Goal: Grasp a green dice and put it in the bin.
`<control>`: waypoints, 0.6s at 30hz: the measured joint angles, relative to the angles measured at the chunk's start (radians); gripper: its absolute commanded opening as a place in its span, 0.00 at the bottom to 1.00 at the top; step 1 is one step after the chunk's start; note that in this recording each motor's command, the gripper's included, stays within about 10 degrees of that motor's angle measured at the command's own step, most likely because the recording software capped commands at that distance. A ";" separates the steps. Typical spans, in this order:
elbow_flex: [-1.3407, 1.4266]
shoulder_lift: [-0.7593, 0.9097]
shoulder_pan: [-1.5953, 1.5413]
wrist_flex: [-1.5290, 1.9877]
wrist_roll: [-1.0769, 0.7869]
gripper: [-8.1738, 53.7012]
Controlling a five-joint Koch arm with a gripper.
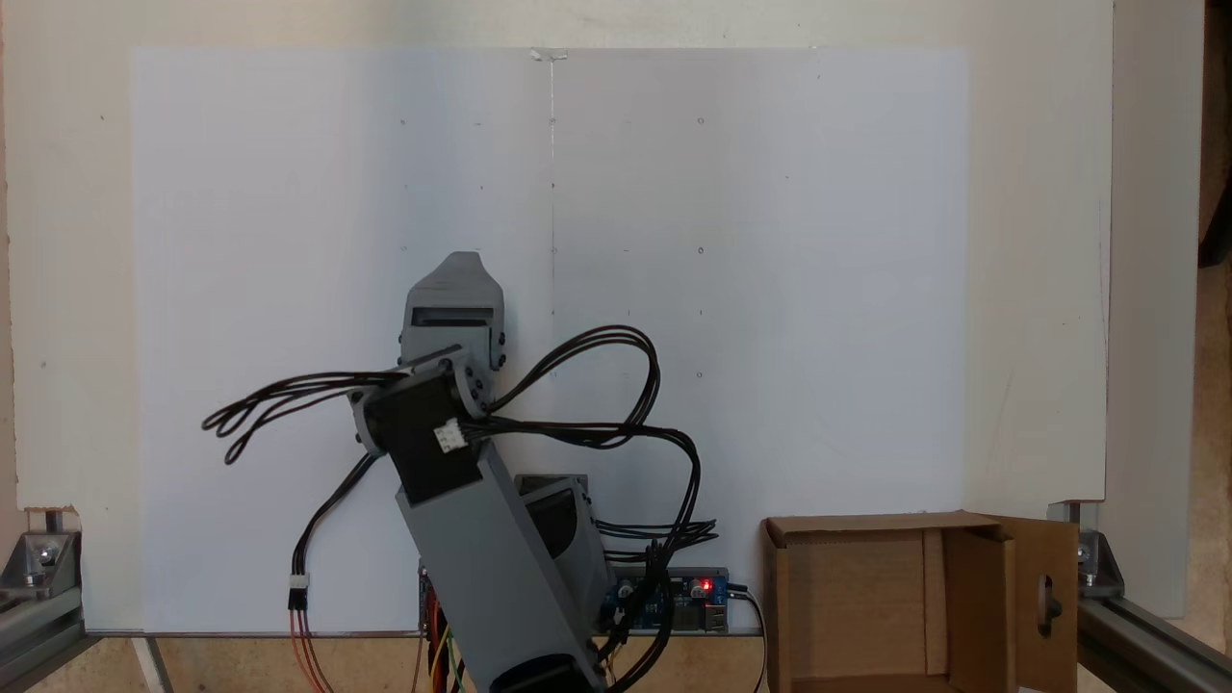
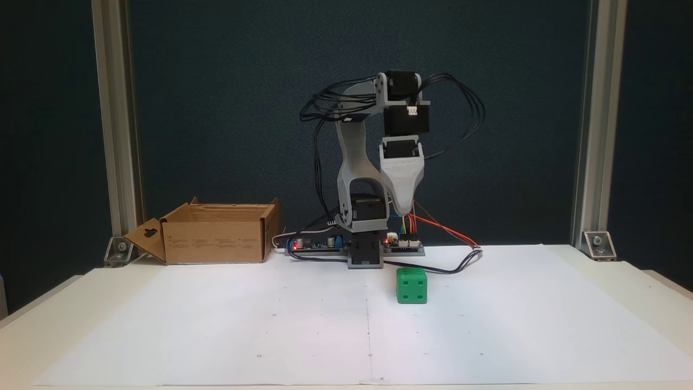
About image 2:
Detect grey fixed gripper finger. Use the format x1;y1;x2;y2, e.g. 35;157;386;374
378;157;425;216

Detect green dice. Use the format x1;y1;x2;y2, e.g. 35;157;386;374
396;267;428;305

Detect circuit board with white connectors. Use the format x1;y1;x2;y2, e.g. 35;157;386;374
383;232;426;257

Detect circuit board with blue parts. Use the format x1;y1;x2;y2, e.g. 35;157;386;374
285;233;350;257

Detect brown cardboard box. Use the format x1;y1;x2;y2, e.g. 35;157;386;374
123;198;280;266

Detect orange red jumper wires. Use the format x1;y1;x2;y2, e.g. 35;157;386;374
406;201;480;250

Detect black motor wire bundle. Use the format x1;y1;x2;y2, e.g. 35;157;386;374
299;73;486;228

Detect aluminium frame post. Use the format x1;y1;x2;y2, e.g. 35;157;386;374
91;0;145;240
570;0;629;250

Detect metal corner bracket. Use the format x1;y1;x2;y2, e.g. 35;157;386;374
103;236;136;268
582;231;618;262

